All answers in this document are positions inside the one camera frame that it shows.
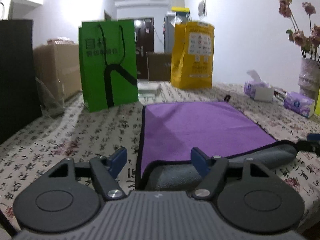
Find grey refrigerator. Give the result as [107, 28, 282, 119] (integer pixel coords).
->
[163, 11, 190, 53]

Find dark brown entrance door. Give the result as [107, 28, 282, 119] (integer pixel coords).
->
[134, 18, 155, 80]

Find purple tissue pack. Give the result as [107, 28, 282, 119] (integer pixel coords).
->
[284, 92, 315, 118]

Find yellow green box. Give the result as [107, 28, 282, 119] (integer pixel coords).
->
[314, 90, 320, 116]

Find dried pink roses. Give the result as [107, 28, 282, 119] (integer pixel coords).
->
[278, 0, 319, 63]

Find purple grey microfibre towel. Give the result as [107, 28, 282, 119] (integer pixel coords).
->
[136, 100, 298, 191]

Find black paper shopping bag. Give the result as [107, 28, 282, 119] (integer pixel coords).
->
[0, 0, 43, 145]

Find yellow box on refrigerator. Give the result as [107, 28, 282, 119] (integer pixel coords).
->
[171, 7, 190, 14]

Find white textured vase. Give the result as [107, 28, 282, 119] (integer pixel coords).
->
[298, 58, 319, 100]

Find clear plastic cup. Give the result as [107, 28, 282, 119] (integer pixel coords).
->
[35, 77, 65, 118]

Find calligraphy print tablecloth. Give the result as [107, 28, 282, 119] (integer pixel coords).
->
[1, 82, 319, 229]

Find yellow delivery paper bag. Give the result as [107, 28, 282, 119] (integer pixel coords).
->
[170, 21, 215, 90]

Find green paper shopping bag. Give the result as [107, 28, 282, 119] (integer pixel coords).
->
[78, 20, 138, 112]

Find open white tissue box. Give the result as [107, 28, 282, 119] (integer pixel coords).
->
[244, 70, 274, 102]

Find white flat box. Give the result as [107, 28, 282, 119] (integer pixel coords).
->
[138, 82, 161, 97]

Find wall picture frame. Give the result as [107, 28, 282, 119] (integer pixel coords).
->
[198, 0, 207, 19]

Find brown cardboard box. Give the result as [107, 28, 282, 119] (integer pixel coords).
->
[33, 37, 82, 100]

